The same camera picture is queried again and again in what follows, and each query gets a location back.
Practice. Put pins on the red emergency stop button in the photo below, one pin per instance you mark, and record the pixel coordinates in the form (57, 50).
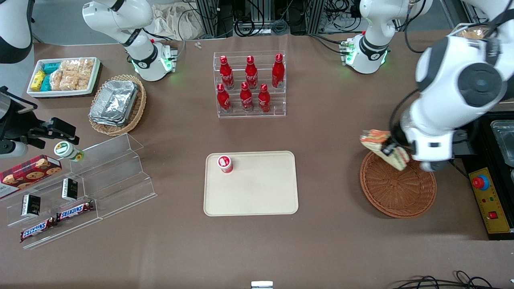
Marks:
(480, 182)

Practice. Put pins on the clear acrylic bottle rack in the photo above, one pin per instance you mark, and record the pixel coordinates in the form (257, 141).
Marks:
(251, 114)

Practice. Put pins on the bagged fried snack pack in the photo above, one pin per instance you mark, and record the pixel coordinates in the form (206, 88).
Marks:
(472, 34)

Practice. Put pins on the beige plastic tray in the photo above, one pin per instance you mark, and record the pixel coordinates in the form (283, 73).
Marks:
(257, 188)

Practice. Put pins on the black yellow control box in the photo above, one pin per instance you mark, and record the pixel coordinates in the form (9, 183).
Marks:
(492, 212)

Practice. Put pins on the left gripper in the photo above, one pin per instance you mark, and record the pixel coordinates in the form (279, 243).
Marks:
(395, 140)

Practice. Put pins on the rice cracker pack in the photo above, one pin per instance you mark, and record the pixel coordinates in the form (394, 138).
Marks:
(70, 66)
(86, 66)
(83, 81)
(68, 81)
(56, 80)

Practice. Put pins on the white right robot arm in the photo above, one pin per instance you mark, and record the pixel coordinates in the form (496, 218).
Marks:
(132, 24)

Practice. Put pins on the teal snack pack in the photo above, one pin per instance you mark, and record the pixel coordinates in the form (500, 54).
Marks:
(46, 83)
(51, 68)

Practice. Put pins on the silver foil tray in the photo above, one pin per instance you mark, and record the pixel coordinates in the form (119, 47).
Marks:
(108, 123)
(114, 100)

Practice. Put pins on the red tartan cookie box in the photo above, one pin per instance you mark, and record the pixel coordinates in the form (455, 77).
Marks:
(28, 172)

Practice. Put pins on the red cup with white lid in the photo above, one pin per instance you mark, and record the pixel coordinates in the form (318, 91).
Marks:
(225, 163)

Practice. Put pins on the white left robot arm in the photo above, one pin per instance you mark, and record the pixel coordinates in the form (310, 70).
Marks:
(449, 80)

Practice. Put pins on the white rectangular snack tray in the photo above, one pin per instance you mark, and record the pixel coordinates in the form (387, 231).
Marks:
(60, 93)

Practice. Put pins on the triangular sandwich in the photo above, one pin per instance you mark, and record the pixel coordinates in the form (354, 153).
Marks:
(371, 140)

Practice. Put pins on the small white metal block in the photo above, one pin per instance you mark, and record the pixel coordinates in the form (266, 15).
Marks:
(262, 285)

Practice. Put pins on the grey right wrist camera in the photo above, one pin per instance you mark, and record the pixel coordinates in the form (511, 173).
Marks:
(12, 149)

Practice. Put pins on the oval light wicker basket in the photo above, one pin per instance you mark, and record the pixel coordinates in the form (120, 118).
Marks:
(138, 104)

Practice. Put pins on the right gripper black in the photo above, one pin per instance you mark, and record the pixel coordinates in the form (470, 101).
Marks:
(15, 124)

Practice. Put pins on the clear plastic container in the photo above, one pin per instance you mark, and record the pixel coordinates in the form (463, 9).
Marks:
(504, 140)

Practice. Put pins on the small black box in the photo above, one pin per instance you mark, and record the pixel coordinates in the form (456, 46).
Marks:
(70, 189)
(30, 205)

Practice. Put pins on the green label cup white lid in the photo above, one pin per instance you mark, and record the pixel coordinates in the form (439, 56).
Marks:
(64, 149)

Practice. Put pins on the red cola bottle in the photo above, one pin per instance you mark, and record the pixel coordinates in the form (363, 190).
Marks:
(264, 100)
(251, 76)
(246, 99)
(223, 100)
(227, 76)
(278, 74)

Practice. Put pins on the Snickers chocolate bar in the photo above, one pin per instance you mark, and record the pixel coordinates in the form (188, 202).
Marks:
(38, 229)
(75, 210)

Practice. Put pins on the clear acrylic stepped shelf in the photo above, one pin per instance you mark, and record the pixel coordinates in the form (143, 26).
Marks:
(116, 176)

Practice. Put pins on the round brown wicker basket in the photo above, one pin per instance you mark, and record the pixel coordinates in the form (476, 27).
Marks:
(397, 192)

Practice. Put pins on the crumpled beige cloth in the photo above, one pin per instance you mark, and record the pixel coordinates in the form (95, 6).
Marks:
(172, 20)

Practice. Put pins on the yellow snack pack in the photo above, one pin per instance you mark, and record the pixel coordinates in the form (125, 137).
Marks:
(38, 79)

